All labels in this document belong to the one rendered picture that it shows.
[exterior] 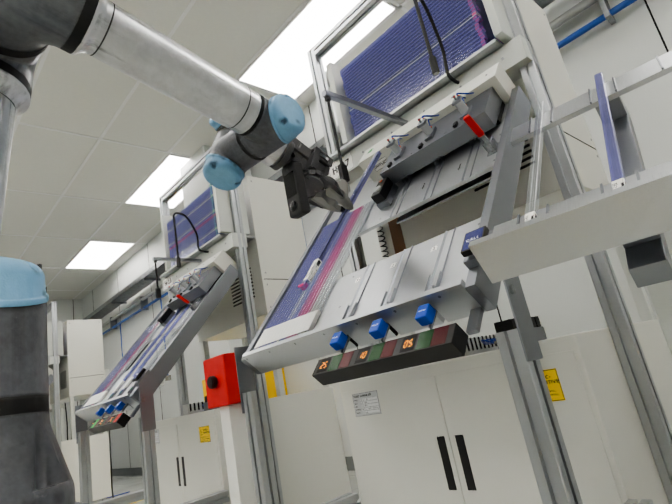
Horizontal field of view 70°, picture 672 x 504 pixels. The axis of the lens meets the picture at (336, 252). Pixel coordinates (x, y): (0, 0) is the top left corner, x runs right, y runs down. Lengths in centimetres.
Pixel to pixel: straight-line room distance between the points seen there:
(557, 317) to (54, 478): 260
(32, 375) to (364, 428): 106
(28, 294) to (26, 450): 13
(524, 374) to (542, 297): 211
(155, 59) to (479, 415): 95
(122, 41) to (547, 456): 81
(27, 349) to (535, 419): 64
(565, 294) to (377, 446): 170
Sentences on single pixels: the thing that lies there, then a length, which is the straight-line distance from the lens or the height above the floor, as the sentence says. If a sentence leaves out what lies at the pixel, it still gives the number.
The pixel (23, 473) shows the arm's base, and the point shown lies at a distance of 47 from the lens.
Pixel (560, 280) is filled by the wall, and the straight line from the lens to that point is 284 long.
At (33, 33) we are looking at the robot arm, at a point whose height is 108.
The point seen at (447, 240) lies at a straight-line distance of 96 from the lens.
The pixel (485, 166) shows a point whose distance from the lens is 112.
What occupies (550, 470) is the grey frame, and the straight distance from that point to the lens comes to 80.
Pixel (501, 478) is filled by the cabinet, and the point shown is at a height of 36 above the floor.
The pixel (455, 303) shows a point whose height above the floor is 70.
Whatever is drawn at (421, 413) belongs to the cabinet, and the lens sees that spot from 128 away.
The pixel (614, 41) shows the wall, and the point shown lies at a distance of 301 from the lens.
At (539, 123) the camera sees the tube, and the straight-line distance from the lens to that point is 99.
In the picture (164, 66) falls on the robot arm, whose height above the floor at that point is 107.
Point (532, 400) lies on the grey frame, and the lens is 78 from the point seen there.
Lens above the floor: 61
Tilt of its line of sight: 16 degrees up
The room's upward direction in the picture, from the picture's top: 11 degrees counter-clockwise
